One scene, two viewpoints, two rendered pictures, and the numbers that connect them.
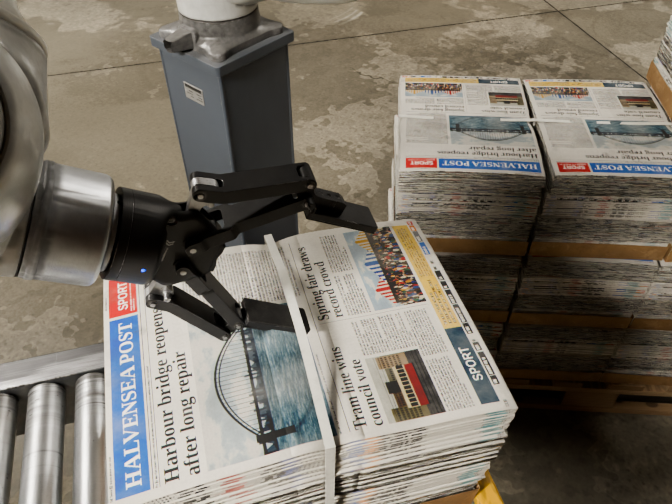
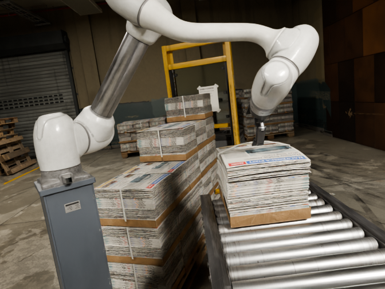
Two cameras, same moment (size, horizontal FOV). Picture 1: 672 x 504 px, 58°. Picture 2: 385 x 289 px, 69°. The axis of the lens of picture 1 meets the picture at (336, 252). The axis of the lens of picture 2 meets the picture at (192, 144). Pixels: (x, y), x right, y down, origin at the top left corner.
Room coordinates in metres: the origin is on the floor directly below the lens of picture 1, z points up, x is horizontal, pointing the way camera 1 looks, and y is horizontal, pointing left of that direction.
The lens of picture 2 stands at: (0.34, 1.18, 1.27)
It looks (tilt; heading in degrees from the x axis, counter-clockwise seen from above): 10 degrees down; 286
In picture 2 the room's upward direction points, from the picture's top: 7 degrees counter-clockwise
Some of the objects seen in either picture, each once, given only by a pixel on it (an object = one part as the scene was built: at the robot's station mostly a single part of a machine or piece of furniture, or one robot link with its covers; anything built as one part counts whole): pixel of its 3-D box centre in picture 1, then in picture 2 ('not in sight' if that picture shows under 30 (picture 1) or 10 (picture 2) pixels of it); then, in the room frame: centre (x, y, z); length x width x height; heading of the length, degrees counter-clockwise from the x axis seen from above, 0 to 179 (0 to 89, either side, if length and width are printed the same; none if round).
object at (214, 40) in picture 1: (212, 22); (63, 174); (1.16, 0.24, 1.03); 0.22 x 0.18 x 0.06; 139
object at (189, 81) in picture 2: not in sight; (201, 95); (1.04, -1.89, 1.28); 0.57 x 0.01 x 0.65; 176
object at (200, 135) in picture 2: not in sight; (181, 136); (1.09, -1.15, 0.95); 0.38 x 0.29 x 0.23; 176
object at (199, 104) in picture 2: not in sight; (195, 161); (1.07, -1.44, 0.65); 0.39 x 0.30 x 1.29; 176
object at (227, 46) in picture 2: not in sight; (233, 120); (0.71, -1.85, 0.97); 0.09 x 0.09 x 1.75; 86
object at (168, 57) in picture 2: not in sight; (176, 125); (1.37, -1.89, 0.97); 0.09 x 0.09 x 1.75; 86
